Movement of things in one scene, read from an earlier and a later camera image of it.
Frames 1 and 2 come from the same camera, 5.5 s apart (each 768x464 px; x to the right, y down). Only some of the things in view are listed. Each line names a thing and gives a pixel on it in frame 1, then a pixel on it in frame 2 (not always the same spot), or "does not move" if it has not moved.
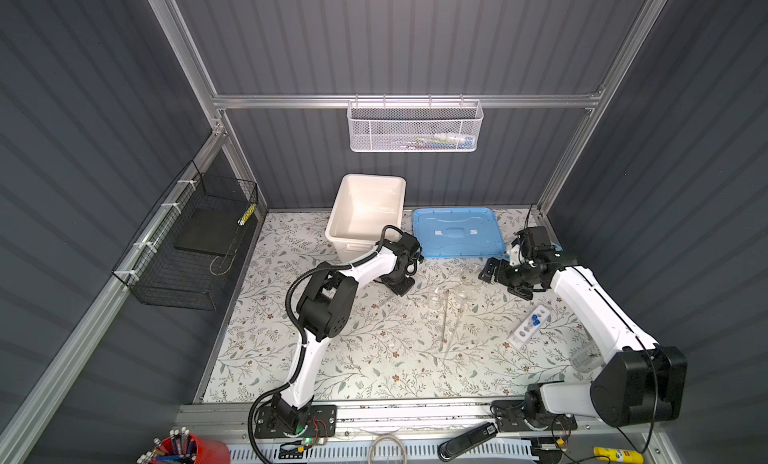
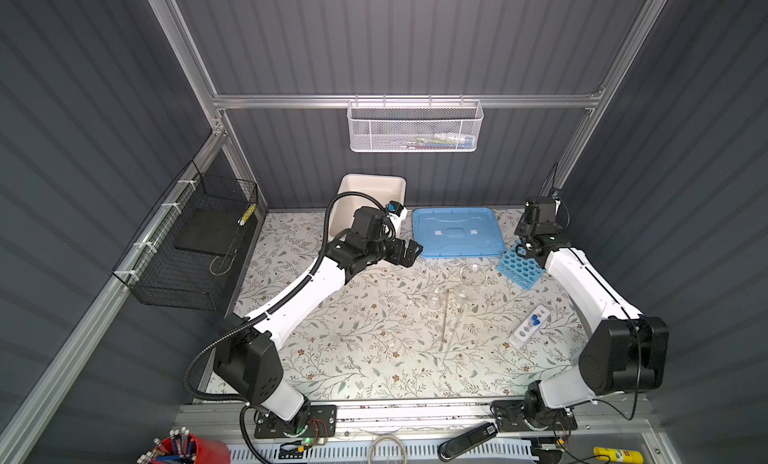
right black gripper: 499,275 → 519,229
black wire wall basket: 182,252 does not move
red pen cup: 191,449 does not move
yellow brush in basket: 247,215 does not move
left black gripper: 399,290 → 408,252
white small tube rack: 525,332 does not move
